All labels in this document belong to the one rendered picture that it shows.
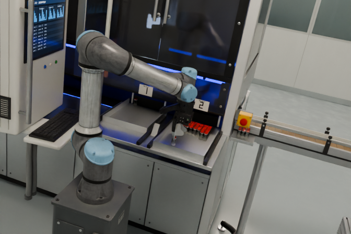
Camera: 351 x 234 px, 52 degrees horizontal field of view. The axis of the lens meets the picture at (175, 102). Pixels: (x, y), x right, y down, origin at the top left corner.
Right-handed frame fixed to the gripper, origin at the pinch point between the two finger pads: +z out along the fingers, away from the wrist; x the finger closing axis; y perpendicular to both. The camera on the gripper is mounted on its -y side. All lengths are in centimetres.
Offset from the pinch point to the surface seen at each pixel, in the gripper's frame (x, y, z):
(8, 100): -25, -78, -6
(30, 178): 6, -88, 59
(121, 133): -2.8, -26.5, 5.6
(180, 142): 5.2, 2.9, 5.3
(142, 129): 4.1, -18.2, 3.7
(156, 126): 7.0, -11.8, 0.8
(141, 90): 29.9, -31.4, -7.8
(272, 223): 92, 67, 93
